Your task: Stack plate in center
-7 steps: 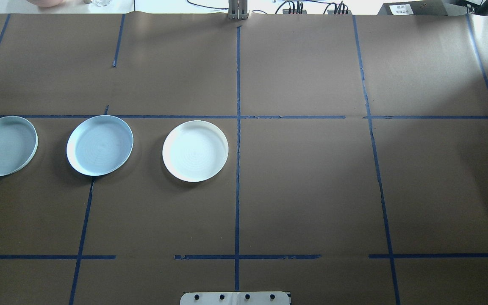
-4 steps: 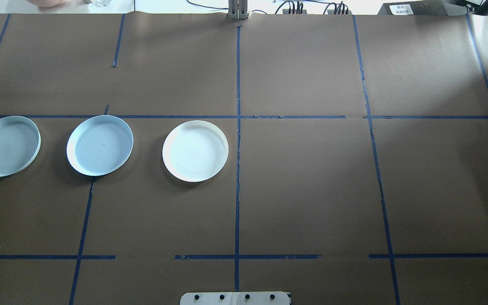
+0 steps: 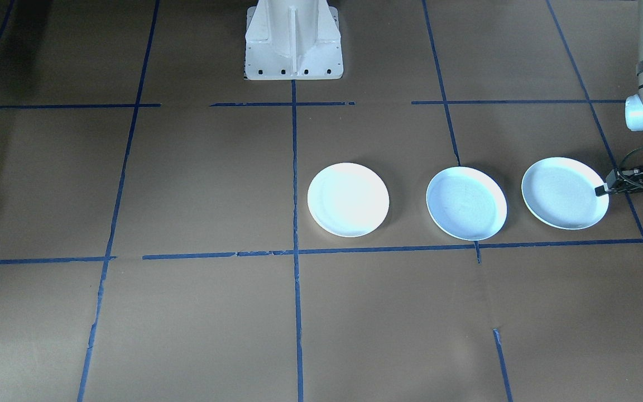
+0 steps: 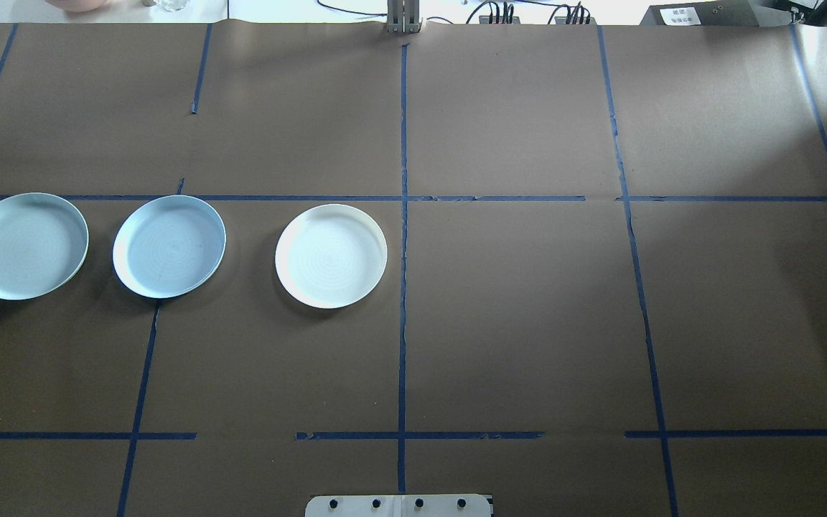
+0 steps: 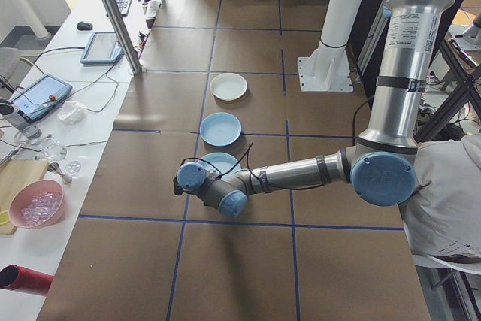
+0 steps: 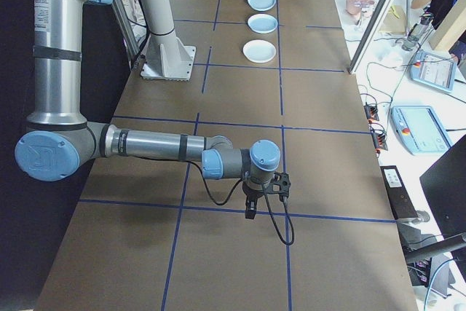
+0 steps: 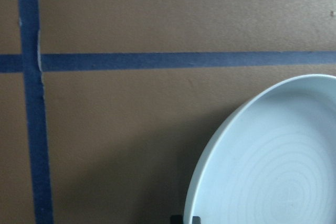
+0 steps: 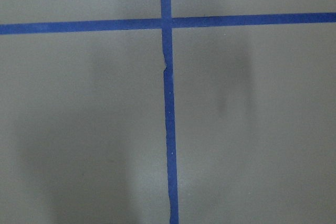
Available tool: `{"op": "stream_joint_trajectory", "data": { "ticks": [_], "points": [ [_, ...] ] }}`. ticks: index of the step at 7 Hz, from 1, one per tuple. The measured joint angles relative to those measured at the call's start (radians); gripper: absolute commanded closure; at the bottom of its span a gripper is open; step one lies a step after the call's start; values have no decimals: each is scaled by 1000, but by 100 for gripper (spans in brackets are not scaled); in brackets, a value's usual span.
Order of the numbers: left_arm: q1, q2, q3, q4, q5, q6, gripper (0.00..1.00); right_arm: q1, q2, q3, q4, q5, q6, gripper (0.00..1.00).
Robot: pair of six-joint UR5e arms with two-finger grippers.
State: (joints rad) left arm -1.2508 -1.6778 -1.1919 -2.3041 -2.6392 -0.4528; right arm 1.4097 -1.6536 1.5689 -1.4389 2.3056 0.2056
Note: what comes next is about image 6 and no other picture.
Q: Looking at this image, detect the white round shallow plate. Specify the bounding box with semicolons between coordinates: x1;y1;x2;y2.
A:
247;13;280;34
247;0;277;12
242;39;277;63

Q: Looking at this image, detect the white mounting plate with bolts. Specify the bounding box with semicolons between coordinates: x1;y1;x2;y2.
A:
130;0;198;82

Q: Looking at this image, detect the pink mannequin head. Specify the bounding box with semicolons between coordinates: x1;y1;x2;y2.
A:
345;0;376;17

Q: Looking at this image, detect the clear stemmed glass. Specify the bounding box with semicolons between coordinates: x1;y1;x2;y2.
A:
352;0;376;32

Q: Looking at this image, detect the white side table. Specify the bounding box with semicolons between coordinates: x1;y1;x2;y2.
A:
328;0;466;311

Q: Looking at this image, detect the tan cardboard piece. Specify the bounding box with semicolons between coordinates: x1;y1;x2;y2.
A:
379;4;408;34

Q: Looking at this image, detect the black orange connector box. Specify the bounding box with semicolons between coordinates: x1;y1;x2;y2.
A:
363;101;381;123
370;126;390;152

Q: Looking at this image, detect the black box with white label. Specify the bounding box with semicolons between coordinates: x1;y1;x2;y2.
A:
379;165;419;221

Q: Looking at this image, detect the blue grey teach pendant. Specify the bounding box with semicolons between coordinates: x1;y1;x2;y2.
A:
408;49;458;94
390;105;454;157

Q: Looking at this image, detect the person torso black shirt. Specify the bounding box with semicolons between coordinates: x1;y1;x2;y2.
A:
424;0;466;23

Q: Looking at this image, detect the light wooden board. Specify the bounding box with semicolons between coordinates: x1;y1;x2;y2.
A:
429;0;466;54

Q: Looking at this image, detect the black monitor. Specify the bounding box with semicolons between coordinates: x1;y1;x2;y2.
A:
419;135;466;240

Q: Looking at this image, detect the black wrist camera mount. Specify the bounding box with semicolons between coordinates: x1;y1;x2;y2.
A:
269;171;293;203

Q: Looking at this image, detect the black camera cable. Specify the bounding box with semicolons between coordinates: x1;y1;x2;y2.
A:
264;189;296;247

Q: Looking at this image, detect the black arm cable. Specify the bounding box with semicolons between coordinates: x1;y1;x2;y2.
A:
188;160;245;207

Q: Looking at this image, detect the aluminium profile post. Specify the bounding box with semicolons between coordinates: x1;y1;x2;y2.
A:
347;0;416;76

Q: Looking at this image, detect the dark thin table cable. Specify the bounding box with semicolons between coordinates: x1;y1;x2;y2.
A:
358;61;416;105

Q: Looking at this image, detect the metal bar frame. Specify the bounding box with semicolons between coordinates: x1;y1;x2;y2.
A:
110;0;147;71

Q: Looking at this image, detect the light blue cable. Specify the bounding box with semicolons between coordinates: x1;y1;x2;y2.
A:
423;255;453;311

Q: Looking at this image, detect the black frame cover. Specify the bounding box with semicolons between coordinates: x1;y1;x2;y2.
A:
0;0;143;311

